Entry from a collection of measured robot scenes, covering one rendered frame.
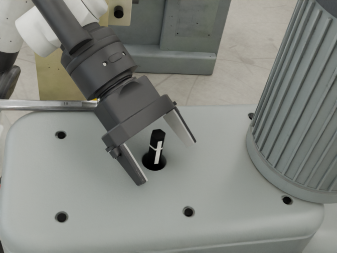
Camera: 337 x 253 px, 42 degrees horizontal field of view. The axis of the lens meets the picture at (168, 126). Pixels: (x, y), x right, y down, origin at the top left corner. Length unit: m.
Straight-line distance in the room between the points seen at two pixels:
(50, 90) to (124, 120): 2.28
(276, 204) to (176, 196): 0.14
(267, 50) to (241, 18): 0.55
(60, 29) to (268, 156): 0.34
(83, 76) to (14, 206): 0.19
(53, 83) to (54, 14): 2.24
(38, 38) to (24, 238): 0.27
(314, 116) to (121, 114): 0.25
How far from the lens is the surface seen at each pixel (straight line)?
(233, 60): 4.11
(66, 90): 2.87
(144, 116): 0.61
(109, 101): 0.59
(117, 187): 0.63
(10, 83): 1.00
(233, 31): 4.50
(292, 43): 0.58
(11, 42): 0.96
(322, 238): 0.83
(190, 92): 3.66
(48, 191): 0.62
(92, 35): 0.61
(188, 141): 0.66
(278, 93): 0.61
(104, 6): 0.64
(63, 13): 0.59
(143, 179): 0.60
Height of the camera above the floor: 2.40
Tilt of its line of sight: 46 degrees down
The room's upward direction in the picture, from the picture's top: 11 degrees clockwise
